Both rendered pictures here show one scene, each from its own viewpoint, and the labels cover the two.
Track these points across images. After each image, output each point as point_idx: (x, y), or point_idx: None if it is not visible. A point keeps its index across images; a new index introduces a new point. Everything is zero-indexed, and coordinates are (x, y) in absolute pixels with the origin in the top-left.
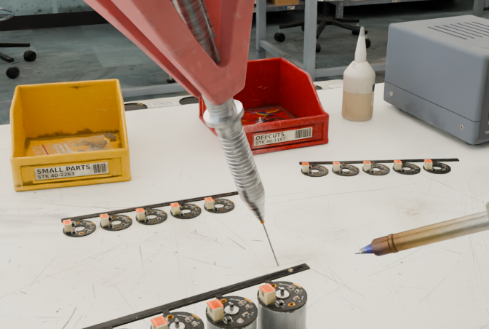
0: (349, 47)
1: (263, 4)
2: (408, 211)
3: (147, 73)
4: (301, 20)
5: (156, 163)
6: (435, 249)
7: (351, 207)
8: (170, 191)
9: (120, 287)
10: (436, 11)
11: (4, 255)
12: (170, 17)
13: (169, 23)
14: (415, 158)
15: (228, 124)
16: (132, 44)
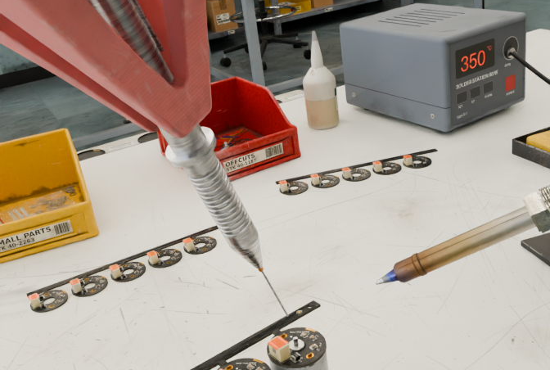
0: (293, 60)
1: None
2: (400, 213)
3: (103, 117)
4: (243, 42)
5: (123, 210)
6: None
7: (340, 219)
8: (144, 239)
9: (105, 363)
10: (367, 14)
11: None
12: (94, 25)
13: (95, 35)
14: (392, 155)
15: (199, 159)
16: (83, 92)
